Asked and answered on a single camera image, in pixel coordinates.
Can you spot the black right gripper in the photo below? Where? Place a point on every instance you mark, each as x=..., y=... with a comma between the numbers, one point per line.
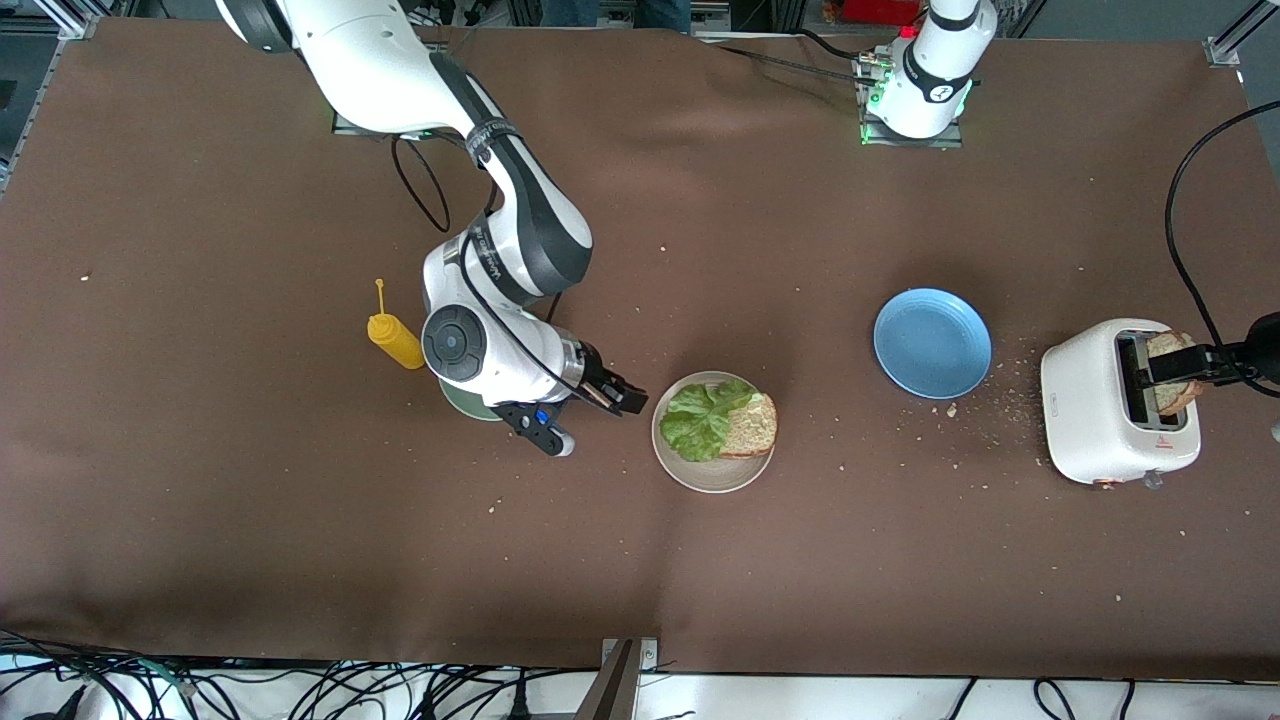
x=596, y=377

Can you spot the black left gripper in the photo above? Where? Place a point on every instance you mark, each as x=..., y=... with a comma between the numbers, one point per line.
x=1262, y=350

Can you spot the brown bread slice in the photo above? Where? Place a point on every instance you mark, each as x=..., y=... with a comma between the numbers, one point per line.
x=1175, y=400
x=755, y=430

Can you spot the green lettuce leaf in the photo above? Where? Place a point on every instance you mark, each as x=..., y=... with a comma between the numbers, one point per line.
x=700, y=425

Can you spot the yellow mustard squeeze bottle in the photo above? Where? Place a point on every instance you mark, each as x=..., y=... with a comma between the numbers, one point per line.
x=400, y=345

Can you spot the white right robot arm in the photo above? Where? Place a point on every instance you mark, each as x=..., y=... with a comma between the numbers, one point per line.
x=370, y=60

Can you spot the beige plate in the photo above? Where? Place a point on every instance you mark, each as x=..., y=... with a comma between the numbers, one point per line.
x=715, y=478

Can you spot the pale green plate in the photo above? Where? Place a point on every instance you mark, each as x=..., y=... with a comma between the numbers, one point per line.
x=470, y=408

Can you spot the blue plate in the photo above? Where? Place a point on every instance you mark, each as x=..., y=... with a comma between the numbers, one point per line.
x=932, y=343

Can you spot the white toaster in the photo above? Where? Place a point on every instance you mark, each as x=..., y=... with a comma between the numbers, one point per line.
x=1085, y=400

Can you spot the brown tablecloth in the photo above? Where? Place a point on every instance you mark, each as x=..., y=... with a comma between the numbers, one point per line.
x=800, y=580

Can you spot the dark metal bar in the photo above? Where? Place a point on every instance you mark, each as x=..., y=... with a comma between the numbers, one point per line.
x=610, y=695

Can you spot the black power plug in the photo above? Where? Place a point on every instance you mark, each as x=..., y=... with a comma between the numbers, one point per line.
x=65, y=705
x=519, y=705

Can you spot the red box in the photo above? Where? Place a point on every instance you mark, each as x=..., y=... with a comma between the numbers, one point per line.
x=880, y=10

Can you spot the silver metal bracket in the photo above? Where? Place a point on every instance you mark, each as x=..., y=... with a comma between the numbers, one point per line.
x=648, y=655

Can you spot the aluminium frame profile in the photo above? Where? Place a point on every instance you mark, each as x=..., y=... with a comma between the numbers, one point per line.
x=1225, y=50
x=70, y=20

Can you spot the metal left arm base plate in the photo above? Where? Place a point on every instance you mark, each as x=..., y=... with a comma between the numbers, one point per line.
x=950, y=140

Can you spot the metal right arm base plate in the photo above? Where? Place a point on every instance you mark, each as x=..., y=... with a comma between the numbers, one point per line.
x=338, y=125

